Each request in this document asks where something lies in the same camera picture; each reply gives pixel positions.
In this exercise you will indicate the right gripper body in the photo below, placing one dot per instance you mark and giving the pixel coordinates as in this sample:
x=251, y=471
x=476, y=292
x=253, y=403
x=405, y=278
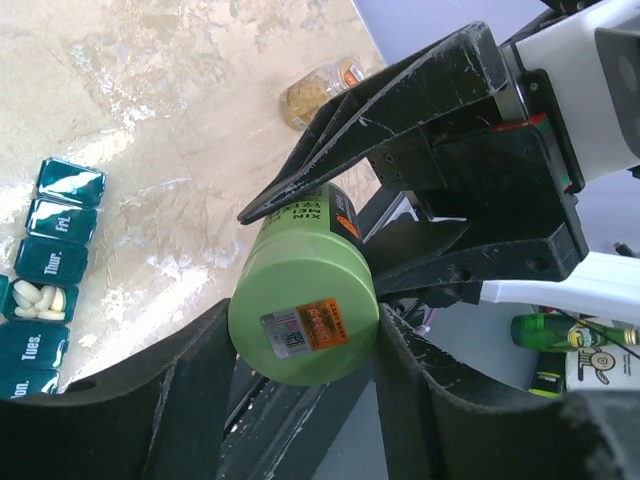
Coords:
x=475, y=166

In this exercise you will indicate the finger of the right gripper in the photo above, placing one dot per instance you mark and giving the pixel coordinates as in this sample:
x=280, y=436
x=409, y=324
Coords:
x=447, y=262
x=459, y=70

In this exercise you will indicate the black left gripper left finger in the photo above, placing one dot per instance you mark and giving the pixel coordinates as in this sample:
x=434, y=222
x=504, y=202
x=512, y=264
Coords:
x=158, y=414

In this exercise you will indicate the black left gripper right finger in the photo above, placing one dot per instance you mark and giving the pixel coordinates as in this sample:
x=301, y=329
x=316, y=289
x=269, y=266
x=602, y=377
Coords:
x=442, y=419

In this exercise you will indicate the green lidded pill bottle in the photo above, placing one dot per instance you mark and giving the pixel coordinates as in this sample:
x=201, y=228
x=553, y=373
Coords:
x=320, y=228

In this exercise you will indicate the green bottle lid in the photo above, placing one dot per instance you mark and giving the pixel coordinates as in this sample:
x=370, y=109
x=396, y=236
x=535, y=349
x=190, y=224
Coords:
x=304, y=311

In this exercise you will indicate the teal weekly pill organizer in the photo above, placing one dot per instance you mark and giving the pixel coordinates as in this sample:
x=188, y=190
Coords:
x=60, y=223

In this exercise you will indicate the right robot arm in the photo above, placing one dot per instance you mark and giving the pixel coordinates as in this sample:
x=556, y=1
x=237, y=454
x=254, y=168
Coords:
x=575, y=280

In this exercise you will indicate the white pills in organizer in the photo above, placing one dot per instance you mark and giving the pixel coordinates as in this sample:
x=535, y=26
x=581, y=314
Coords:
x=41, y=303

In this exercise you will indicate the white printed bottle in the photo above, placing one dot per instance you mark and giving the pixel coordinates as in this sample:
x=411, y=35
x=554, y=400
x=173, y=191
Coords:
x=603, y=368

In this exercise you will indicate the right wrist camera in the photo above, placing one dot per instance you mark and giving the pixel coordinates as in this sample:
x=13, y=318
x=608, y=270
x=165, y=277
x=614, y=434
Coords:
x=589, y=52

